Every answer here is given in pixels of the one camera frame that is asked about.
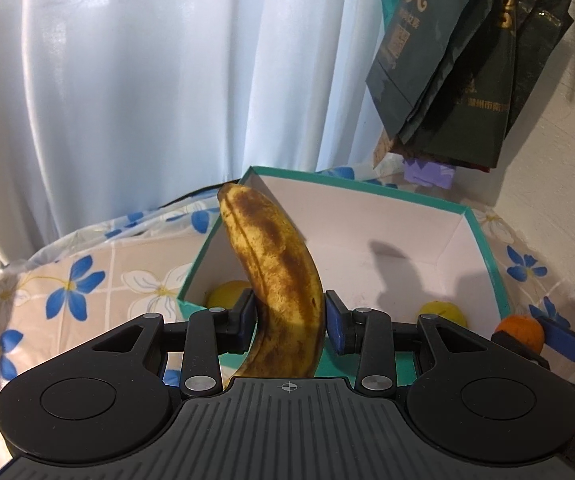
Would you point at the purple paper item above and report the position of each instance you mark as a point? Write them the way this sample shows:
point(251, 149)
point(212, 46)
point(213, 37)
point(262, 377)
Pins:
point(430, 174)

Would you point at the blue floral tablecloth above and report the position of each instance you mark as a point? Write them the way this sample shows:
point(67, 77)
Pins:
point(92, 280)

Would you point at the white curtain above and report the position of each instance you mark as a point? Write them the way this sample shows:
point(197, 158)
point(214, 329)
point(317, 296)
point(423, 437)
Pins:
point(142, 85)

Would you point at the short spotted banana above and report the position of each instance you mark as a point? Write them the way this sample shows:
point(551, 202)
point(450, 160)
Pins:
point(277, 280)

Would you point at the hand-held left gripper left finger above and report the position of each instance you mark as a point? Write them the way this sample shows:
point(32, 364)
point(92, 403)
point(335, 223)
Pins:
point(245, 322)

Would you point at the dark green plastic bag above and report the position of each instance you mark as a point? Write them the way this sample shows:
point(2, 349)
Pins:
point(507, 70)

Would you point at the orange tangerine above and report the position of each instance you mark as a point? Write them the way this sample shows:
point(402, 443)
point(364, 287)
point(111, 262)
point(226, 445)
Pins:
point(520, 334)

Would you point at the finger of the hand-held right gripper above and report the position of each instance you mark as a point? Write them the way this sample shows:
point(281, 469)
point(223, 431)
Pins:
point(522, 357)
point(562, 337)

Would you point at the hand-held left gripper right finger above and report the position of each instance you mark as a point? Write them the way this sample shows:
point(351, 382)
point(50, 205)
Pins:
point(335, 322)

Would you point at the dark green paper bag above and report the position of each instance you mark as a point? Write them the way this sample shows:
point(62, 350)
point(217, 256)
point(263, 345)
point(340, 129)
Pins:
point(407, 60)

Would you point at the teal cardboard box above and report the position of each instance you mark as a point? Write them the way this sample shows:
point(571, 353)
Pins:
point(367, 260)

